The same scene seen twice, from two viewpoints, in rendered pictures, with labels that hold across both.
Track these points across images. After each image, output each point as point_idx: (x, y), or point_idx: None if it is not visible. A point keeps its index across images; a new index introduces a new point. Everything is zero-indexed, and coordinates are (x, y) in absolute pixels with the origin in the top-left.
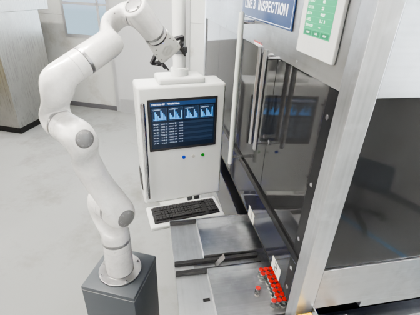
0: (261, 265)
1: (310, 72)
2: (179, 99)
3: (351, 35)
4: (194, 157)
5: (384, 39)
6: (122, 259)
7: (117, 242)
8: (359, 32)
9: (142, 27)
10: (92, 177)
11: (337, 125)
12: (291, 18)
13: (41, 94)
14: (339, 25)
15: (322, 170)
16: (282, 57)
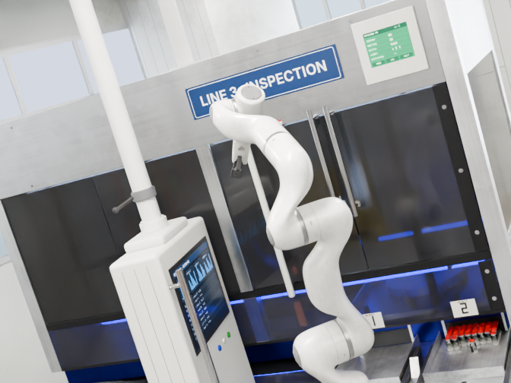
0: (437, 344)
1: (398, 90)
2: (186, 255)
3: (434, 42)
4: (225, 344)
5: (455, 35)
6: None
7: (369, 382)
8: (442, 36)
9: (259, 114)
10: (341, 278)
11: (460, 102)
12: (338, 68)
13: (304, 177)
14: (420, 41)
15: (467, 145)
16: (339, 106)
